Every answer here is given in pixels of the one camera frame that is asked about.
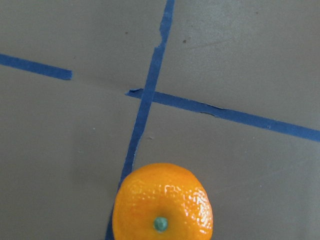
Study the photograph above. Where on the orange mandarin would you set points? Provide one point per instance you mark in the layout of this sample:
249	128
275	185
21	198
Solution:
162	201

